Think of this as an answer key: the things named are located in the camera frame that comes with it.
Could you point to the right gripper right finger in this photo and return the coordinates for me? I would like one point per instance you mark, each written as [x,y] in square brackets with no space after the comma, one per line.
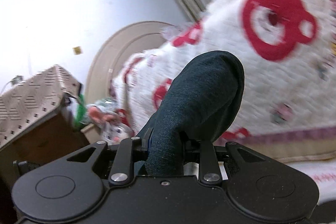
[234,156]

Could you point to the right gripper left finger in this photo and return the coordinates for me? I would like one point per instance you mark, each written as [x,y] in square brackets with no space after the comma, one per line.
[115,163]

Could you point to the dark blue denim jeans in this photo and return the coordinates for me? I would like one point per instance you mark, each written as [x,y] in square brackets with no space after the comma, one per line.
[201,104]

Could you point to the grey rabbit plush toy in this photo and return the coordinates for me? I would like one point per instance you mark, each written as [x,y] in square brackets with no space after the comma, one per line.
[111,121]

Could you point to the green plastic bag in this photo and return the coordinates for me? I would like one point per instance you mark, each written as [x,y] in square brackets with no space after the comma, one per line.
[79,119]

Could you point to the brown wooden dresser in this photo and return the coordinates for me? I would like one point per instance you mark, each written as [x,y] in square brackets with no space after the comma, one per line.
[47,141]

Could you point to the patterned beige dresser cloth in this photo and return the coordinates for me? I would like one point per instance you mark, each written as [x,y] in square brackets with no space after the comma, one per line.
[33,101]

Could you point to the white quilted bear bedspread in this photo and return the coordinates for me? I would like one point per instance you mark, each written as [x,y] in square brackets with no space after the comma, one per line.
[287,49]

